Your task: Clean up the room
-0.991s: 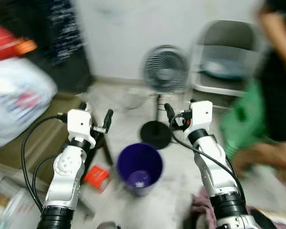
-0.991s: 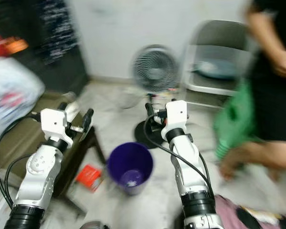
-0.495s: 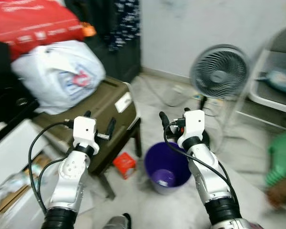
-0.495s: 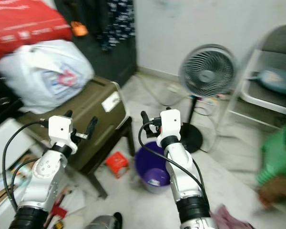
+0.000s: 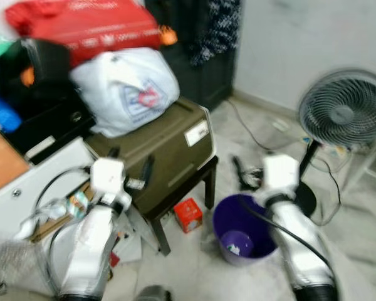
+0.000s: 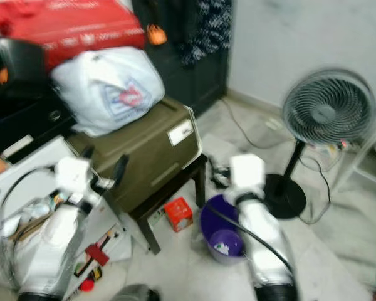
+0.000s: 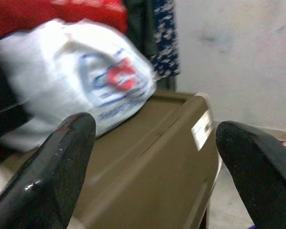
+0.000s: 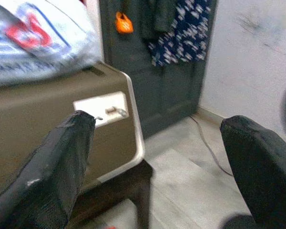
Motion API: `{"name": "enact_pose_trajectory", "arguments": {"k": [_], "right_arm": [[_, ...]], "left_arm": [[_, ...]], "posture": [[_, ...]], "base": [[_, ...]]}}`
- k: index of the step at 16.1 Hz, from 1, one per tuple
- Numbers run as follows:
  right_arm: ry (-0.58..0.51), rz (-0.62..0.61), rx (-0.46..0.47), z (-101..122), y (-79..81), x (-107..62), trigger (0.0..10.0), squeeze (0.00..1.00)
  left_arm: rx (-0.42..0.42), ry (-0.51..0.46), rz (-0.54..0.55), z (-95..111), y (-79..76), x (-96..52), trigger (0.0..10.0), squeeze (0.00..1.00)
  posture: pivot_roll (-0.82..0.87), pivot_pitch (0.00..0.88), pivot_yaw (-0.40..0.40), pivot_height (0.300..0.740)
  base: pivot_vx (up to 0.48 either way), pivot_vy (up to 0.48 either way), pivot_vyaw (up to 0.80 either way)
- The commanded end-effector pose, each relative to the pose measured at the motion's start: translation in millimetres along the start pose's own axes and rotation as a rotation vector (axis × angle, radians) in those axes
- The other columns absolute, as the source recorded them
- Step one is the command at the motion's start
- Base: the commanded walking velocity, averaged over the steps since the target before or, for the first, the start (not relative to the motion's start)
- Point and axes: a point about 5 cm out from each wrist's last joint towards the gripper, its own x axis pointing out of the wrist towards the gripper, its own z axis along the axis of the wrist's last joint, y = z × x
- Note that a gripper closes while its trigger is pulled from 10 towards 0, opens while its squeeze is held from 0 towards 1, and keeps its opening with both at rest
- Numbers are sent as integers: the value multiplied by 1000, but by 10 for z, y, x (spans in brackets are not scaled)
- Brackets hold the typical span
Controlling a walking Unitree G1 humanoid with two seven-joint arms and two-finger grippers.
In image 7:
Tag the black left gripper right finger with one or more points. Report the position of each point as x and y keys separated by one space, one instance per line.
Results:
x=264 y=181

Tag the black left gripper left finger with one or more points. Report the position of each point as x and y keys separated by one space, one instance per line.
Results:
x=43 y=186

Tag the brown plastic storage box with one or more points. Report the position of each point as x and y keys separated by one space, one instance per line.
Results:
x=138 y=171

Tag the white printed plastic bag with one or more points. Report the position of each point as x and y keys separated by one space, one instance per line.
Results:
x=62 y=71

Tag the red cloth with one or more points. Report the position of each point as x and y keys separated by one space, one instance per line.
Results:
x=50 y=12

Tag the navy white patterned cloth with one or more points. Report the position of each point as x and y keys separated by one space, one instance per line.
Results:
x=165 y=35

